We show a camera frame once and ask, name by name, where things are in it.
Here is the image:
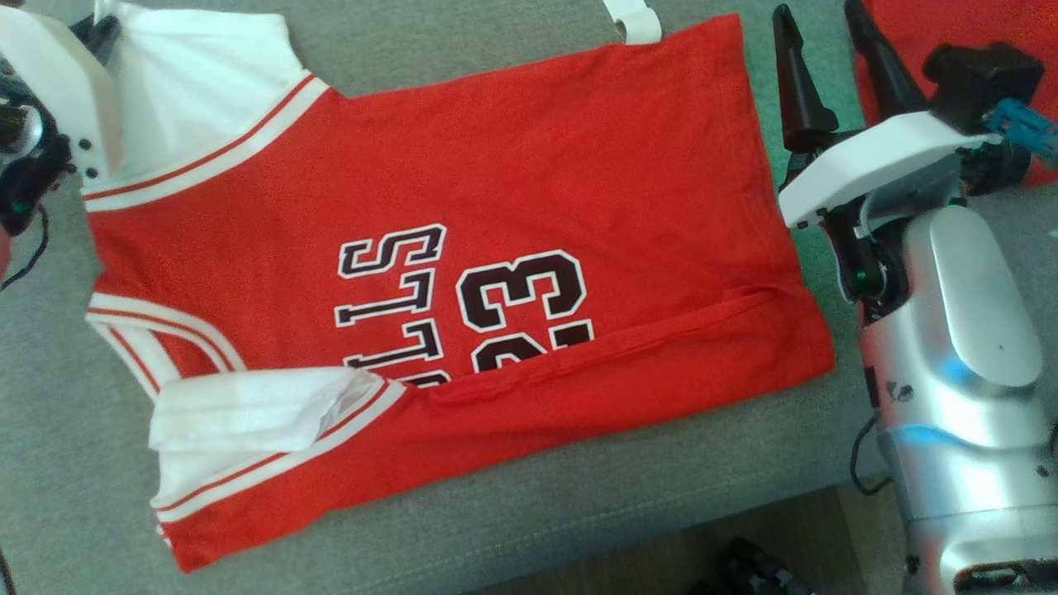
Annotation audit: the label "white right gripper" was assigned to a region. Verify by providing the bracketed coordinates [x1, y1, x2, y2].
[774, 0, 1005, 230]

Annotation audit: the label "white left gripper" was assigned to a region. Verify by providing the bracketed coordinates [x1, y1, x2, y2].
[0, 8, 125, 179]

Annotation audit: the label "red shorts with white trim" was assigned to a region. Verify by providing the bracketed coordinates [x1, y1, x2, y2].
[851, 0, 1058, 189]

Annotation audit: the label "red white basketball jersey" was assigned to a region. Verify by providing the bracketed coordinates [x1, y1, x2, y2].
[83, 0, 836, 574]

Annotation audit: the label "grey fabric sofa seat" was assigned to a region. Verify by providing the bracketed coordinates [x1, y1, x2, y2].
[0, 0, 1058, 595]

